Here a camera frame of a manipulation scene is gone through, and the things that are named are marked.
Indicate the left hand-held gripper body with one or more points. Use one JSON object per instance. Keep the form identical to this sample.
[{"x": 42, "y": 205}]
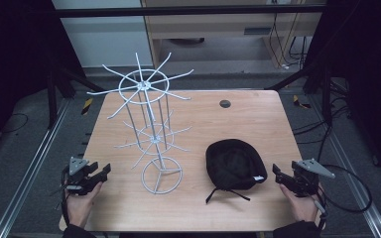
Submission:
[{"x": 78, "y": 165}]

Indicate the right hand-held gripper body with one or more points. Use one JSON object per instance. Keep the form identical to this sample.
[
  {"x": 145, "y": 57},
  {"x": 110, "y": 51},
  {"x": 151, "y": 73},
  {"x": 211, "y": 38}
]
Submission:
[{"x": 307, "y": 175}]

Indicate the black hat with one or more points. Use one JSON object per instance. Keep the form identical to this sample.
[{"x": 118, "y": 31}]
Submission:
[{"x": 234, "y": 165}]

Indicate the person's right hand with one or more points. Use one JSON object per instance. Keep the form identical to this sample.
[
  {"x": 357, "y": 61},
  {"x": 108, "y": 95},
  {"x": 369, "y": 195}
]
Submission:
[{"x": 302, "y": 206}]

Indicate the person's left hand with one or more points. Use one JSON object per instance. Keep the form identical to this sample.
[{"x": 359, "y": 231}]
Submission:
[{"x": 79, "y": 206}]

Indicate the yellow black striped tape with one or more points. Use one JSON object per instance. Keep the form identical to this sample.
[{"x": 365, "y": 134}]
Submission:
[
  {"x": 86, "y": 106},
  {"x": 300, "y": 103}
]

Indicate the black metal stand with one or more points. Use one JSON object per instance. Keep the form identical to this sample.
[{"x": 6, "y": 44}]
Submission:
[
  {"x": 326, "y": 99},
  {"x": 52, "y": 99}
]

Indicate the round grey table grommet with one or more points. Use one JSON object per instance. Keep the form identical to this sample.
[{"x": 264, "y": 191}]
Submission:
[{"x": 225, "y": 103}]

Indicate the black curtain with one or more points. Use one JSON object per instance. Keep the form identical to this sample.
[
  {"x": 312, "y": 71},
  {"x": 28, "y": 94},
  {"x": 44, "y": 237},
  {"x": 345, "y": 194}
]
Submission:
[
  {"x": 13, "y": 66},
  {"x": 370, "y": 66}
]

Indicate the white cabinet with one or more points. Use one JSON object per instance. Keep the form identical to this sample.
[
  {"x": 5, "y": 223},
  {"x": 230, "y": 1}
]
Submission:
[{"x": 105, "y": 39}]

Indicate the light wooden desk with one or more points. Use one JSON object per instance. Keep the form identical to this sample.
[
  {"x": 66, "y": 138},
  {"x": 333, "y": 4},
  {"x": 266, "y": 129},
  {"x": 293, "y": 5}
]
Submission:
[{"x": 211, "y": 24}]

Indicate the black horizontal bar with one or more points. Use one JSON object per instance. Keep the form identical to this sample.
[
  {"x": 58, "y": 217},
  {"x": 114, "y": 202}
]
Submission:
[{"x": 178, "y": 11}]

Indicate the aluminium floor rail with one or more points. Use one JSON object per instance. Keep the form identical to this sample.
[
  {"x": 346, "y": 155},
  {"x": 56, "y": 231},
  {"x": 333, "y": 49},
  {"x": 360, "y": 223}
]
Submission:
[
  {"x": 29, "y": 168},
  {"x": 354, "y": 185}
]

